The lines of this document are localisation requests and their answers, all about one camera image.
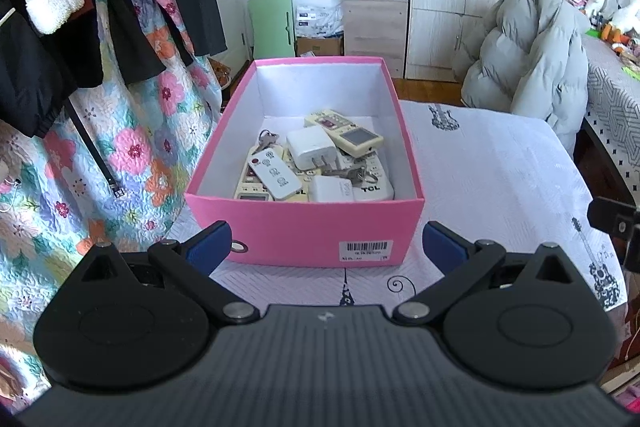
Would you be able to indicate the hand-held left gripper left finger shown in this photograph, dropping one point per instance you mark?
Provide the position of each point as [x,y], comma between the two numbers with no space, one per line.
[212,243]

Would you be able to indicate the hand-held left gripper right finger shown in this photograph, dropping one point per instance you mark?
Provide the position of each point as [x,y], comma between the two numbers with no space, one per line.
[442,244]

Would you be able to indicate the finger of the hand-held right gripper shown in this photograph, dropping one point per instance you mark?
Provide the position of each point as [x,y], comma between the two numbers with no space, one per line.
[612,217]

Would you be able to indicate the yellow remote control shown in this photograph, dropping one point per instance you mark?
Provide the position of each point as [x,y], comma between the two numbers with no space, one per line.
[245,179]

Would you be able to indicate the pink cardboard box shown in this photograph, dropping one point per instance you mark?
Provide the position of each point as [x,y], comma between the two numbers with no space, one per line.
[300,232]

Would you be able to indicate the white remote control with display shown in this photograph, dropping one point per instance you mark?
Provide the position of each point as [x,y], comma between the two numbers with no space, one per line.
[372,187]

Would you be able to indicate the small white remote control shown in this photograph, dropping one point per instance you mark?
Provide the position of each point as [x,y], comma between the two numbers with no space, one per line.
[275,174]

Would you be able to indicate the bunch of keys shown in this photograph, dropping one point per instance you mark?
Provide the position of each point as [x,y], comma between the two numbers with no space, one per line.
[352,174]
[267,141]

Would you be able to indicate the white charger plug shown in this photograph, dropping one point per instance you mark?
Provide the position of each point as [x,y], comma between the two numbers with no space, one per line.
[332,189]
[310,147]

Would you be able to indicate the large cream remote control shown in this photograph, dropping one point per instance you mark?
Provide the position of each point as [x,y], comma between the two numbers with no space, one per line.
[345,132]

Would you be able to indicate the white quilted table cover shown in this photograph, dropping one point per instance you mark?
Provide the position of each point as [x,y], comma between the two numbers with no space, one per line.
[500,167]

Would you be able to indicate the floral quilt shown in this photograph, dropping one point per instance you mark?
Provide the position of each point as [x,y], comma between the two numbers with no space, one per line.
[125,157]

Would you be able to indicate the black white patterned tablecloth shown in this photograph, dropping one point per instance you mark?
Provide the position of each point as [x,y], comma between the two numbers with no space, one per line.
[610,87]

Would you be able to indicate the black belt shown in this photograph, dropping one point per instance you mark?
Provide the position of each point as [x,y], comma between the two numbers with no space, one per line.
[97,157]

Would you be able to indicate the grey puffer jacket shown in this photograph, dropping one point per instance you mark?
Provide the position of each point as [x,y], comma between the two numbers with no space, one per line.
[530,57]

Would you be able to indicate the cardboard box with label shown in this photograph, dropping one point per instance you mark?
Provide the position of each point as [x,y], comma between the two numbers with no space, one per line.
[320,48]

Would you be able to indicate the green folding table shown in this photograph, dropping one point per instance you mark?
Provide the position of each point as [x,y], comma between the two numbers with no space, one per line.
[270,27]

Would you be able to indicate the black hanging garment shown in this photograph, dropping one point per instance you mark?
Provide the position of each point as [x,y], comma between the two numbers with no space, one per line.
[45,72]

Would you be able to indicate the plastic bag of white packets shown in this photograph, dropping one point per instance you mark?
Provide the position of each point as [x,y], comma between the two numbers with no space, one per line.
[317,19]

